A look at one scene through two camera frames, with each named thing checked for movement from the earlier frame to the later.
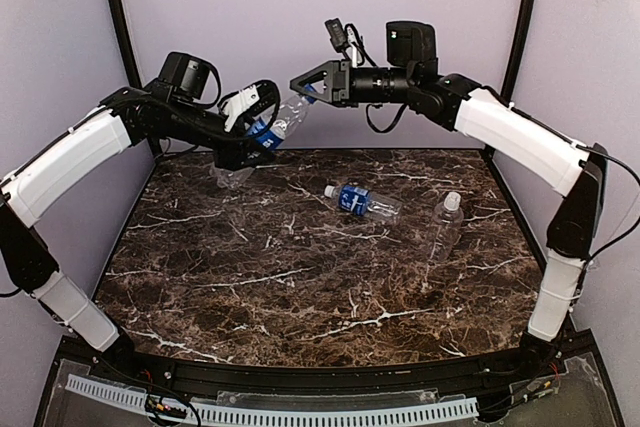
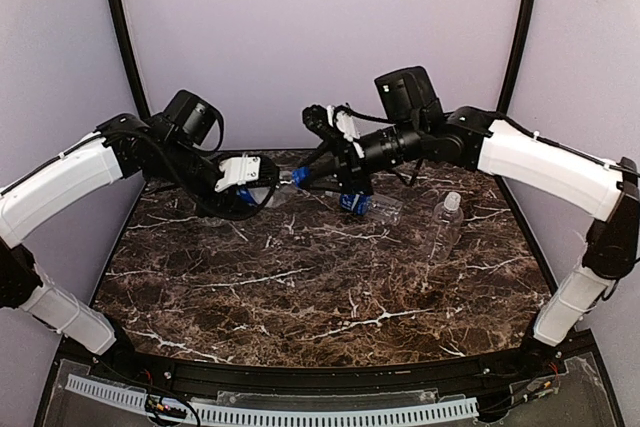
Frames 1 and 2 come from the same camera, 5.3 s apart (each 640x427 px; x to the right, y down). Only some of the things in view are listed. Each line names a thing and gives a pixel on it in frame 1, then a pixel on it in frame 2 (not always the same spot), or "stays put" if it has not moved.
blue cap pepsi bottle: [290, 116] -> [265, 196]
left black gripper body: [239, 158] -> [267, 179]
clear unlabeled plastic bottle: [447, 223] stays put
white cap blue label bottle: [362, 201] stays put
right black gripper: [338, 82] -> [345, 162]
